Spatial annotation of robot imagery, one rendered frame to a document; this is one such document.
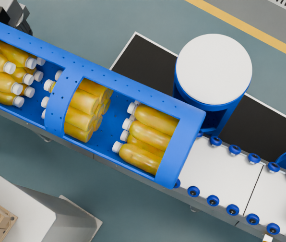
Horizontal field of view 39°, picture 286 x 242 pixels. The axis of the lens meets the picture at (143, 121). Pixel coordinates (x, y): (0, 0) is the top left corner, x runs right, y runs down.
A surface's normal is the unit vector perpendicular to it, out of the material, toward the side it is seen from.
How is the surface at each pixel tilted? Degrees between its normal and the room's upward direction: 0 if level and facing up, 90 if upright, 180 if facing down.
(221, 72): 0
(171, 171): 46
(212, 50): 0
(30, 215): 0
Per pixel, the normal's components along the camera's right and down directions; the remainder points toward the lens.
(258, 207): -0.04, -0.25
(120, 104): -0.27, 0.27
